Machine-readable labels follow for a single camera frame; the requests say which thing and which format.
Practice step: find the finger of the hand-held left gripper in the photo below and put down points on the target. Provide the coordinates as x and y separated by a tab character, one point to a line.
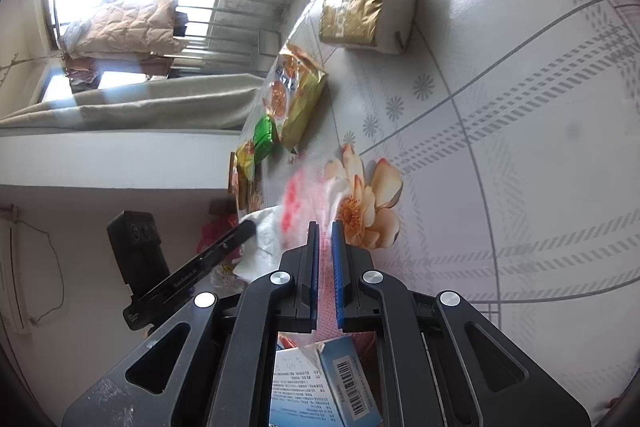
220	257

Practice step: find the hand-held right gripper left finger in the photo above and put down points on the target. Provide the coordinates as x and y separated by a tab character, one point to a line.
314	277

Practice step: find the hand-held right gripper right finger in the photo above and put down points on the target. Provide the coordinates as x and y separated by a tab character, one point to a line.
338	277

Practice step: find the white red-printed plastic bag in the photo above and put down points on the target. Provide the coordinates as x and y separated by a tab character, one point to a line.
272	232

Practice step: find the white printed leaflet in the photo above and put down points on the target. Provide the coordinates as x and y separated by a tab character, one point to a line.
297	382

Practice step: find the blue cardboard box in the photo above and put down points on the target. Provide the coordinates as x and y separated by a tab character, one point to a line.
345	387

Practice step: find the red plastic bag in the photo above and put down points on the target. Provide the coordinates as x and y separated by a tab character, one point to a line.
220	232

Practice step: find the orange snack packet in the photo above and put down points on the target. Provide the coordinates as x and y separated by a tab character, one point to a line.
233	182

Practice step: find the small yellow-green snack packet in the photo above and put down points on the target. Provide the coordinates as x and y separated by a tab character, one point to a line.
245	167

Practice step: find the small green snack packet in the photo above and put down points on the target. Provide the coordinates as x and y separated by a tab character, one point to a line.
265	134

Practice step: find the beige curtain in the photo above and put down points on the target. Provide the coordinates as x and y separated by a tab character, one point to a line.
125	107

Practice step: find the yellow snack packet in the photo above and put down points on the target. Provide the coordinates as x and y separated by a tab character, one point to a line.
297	102

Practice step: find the pink quilted blanket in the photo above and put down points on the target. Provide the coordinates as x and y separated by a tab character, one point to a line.
130	27

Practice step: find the floral tablecloth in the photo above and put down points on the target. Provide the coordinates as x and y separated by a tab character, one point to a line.
500	107

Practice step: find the gold tissue pack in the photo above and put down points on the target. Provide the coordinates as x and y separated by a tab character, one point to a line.
360	7

